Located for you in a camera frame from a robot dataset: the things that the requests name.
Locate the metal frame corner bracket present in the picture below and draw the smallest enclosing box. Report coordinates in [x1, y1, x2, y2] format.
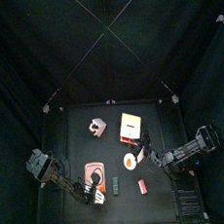
[41, 103, 52, 115]
[170, 93, 180, 105]

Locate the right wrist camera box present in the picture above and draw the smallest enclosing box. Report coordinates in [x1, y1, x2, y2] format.
[139, 130, 153, 150]

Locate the white round plate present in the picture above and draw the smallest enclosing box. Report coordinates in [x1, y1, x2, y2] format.
[123, 152, 138, 172]

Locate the pink rectangular tray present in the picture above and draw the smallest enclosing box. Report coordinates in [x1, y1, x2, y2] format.
[82, 160, 108, 196]

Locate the small dark green block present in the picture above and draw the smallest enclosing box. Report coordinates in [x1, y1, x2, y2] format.
[111, 176, 121, 196]

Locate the white text label sticker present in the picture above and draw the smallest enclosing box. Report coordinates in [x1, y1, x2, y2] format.
[176, 186, 205, 220]

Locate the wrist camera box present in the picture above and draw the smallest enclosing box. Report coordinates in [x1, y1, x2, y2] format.
[139, 130, 153, 150]
[89, 171, 102, 187]

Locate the grey cube box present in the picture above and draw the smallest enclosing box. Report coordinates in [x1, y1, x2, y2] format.
[88, 117, 109, 140]

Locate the red wooden box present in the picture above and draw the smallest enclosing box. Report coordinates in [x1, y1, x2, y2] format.
[116, 110, 145, 148]

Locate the small red and white box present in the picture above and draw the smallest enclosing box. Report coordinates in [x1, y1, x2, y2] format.
[136, 178, 149, 197]

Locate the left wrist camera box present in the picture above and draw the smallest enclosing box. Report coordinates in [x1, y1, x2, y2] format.
[89, 171, 102, 187]

